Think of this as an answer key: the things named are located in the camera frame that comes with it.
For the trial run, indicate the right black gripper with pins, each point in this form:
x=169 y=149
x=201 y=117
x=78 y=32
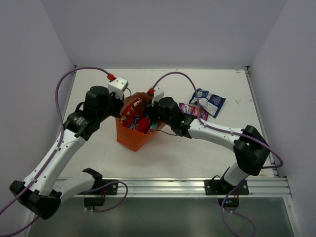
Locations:
x=150 y=110

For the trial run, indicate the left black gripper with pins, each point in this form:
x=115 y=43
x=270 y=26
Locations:
x=118 y=104

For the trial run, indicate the purple Fox's candy bag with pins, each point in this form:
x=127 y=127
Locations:
x=192 y=110

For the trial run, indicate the orange paper bag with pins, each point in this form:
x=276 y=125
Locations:
x=132 y=139

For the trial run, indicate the blue white snack packet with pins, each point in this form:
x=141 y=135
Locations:
x=212 y=103

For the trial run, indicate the green wafer packet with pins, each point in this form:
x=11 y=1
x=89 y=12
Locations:
x=153 y=128

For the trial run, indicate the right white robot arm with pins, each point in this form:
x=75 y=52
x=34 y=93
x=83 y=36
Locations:
x=248 y=145

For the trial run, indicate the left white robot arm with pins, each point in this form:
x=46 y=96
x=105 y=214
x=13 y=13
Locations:
x=40 y=191

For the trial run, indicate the red chocolate bar packet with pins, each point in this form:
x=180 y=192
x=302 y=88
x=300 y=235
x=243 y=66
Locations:
x=140 y=124

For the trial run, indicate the red snack packet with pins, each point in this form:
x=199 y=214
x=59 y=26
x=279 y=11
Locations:
x=133 y=111

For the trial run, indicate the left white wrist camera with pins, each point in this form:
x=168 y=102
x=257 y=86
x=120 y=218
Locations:
x=117 y=86

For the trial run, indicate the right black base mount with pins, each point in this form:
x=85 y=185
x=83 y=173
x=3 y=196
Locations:
x=217 y=186

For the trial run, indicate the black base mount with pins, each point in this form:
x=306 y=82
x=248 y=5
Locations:
x=98 y=197
x=217 y=186

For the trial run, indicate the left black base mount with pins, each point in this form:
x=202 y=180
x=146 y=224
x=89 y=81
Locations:
x=98 y=197

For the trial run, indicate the aluminium table rail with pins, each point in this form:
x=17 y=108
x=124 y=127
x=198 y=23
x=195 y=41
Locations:
x=194 y=188

